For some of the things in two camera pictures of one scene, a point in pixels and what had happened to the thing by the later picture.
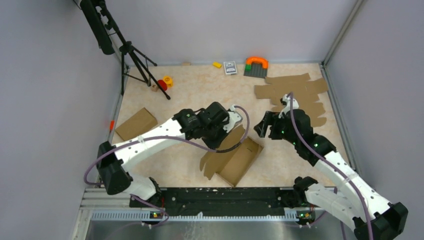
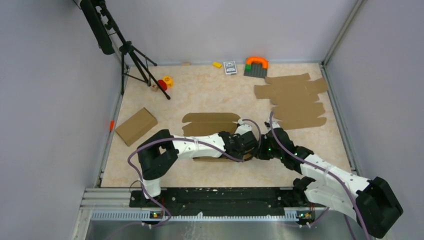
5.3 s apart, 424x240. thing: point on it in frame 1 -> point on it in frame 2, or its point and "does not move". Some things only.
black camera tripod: x=103 y=26 does not move
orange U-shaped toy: x=265 y=62 does not move
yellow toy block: x=216 y=64 does not move
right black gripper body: x=279 y=130 -> x=267 y=151
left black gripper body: x=215 y=135 -> x=240 y=154
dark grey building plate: x=257 y=70 does not move
